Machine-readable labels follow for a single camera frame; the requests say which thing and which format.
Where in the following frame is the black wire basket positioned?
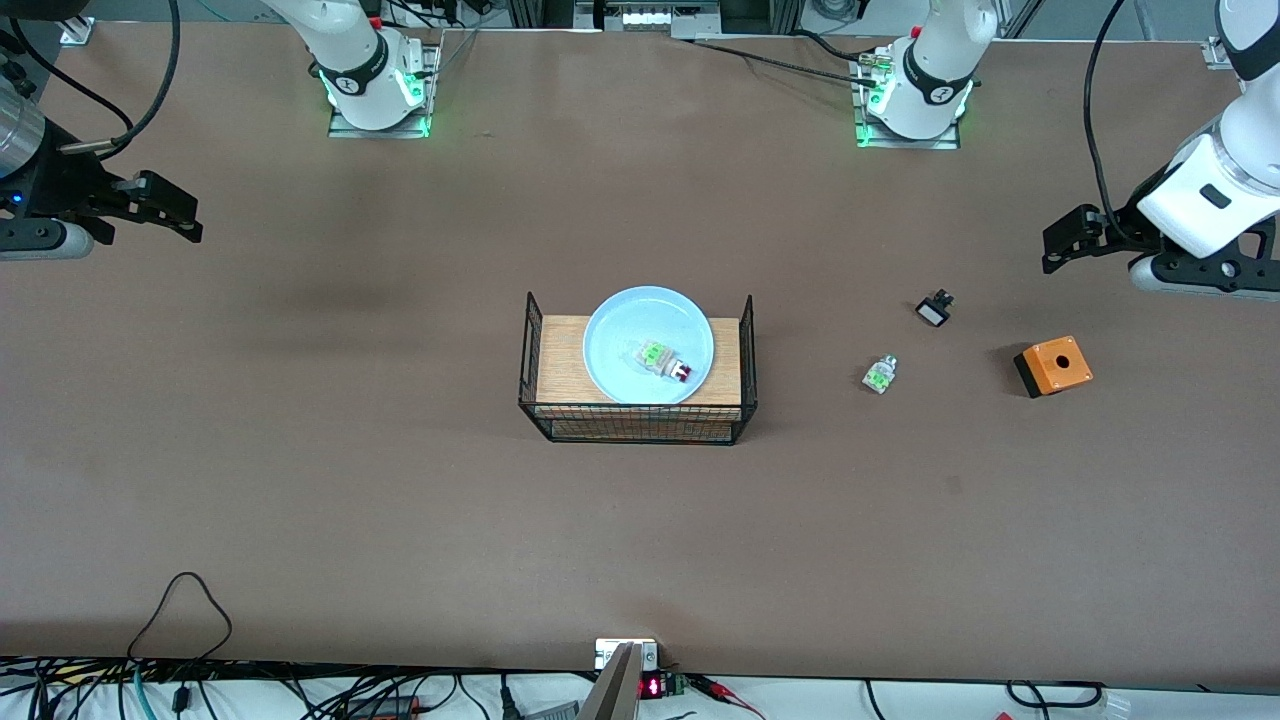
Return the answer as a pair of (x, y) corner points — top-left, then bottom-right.
(518, 291), (758, 447)

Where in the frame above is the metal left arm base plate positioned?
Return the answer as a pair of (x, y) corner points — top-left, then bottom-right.
(850, 50), (963, 151)

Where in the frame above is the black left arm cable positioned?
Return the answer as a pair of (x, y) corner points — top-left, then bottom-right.
(1085, 0), (1141, 241)

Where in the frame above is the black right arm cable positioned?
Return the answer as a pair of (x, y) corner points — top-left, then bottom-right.
(0, 0), (181, 159)

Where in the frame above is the orange button enclosure box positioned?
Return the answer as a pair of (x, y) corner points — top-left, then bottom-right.
(1013, 336), (1094, 399)

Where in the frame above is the black coiled cable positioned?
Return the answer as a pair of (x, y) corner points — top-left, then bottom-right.
(1005, 680), (1106, 709)

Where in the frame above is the black looped thin cable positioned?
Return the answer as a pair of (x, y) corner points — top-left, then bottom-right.
(128, 572), (233, 663)

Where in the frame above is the aluminium frame structure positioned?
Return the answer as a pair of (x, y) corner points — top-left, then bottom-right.
(508, 0), (801, 39)

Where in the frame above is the red push button switch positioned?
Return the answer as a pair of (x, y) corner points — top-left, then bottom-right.
(636, 339), (693, 386)

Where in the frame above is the grey metal post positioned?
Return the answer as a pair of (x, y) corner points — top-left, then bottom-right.
(575, 643), (643, 720)

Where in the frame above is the red clip lead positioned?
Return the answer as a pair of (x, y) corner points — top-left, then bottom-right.
(688, 675), (766, 720)

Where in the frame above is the wooden board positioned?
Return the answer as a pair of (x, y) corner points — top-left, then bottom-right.
(537, 316), (743, 408)

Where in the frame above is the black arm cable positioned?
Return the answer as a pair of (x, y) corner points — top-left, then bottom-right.
(0, 0), (181, 159)
(1085, 0), (1141, 241)

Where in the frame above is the light blue round plate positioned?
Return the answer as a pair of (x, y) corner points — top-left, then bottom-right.
(583, 286), (715, 406)

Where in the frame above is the small silver bracket box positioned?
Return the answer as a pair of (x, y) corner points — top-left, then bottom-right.
(595, 638), (661, 673)

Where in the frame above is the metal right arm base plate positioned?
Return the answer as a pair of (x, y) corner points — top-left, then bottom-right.
(328, 40), (441, 139)

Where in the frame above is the black cable on table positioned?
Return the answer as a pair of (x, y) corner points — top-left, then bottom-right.
(672, 30), (891, 91)

